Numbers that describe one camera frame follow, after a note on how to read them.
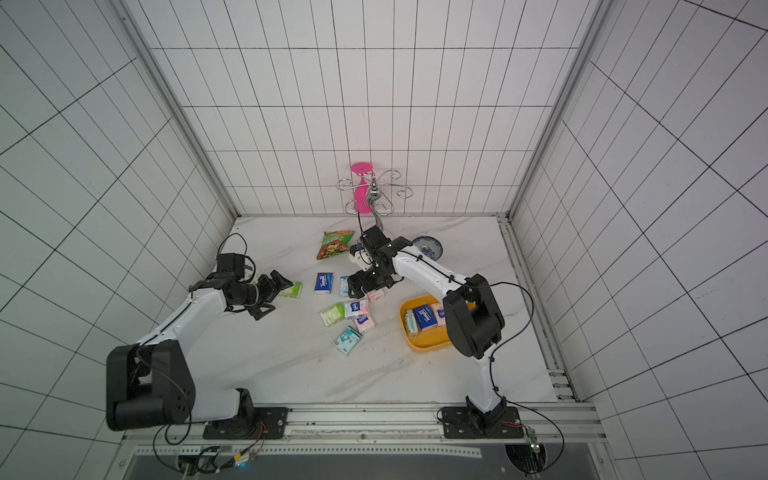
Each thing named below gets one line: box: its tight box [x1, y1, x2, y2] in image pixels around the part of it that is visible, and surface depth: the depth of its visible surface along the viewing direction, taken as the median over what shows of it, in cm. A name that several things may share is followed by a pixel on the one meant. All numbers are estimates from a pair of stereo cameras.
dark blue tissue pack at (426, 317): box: [414, 304, 438, 331], surface depth 90 cm
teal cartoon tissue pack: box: [333, 325, 363, 356], surface depth 87 cm
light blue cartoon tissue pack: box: [339, 276, 349, 297], surface depth 98 cm
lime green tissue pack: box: [320, 302, 345, 326], surface depth 91 cm
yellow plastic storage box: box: [399, 294, 451, 353], surface depth 89 cm
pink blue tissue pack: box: [353, 313, 375, 333], surface depth 89 cm
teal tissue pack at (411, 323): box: [404, 309, 419, 337], surface depth 87 cm
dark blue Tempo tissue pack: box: [314, 272, 334, 295], surface depth 99 cm
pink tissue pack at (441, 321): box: [431, 303, 446, 327], surface depth 91 cm
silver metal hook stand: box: [336, 170, 414, 230], surface depth 91 cm
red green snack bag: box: [316, 230, 355, 260], surface depth 106 cm
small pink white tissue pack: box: [344, 300, 369, 319], surface depth 89 cm
